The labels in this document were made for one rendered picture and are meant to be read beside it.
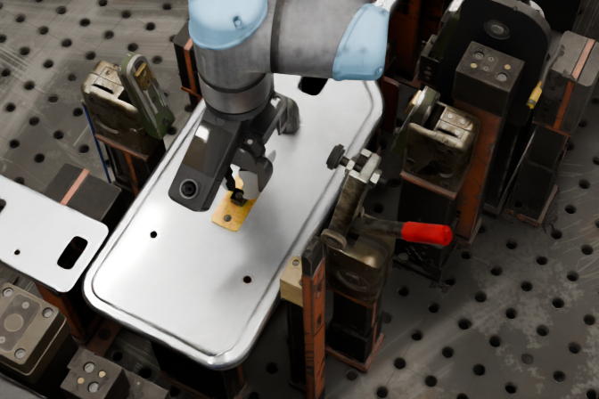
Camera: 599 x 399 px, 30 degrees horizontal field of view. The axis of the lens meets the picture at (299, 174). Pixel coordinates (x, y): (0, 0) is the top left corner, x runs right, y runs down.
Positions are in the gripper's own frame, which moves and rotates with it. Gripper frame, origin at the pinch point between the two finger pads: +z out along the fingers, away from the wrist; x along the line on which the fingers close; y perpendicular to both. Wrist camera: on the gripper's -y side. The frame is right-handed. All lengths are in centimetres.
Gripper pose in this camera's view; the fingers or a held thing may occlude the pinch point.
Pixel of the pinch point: (237, 192)
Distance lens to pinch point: 135.8
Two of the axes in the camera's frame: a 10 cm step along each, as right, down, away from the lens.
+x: -8.9, -3.9, 2.4
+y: 4.6, -7.7, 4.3
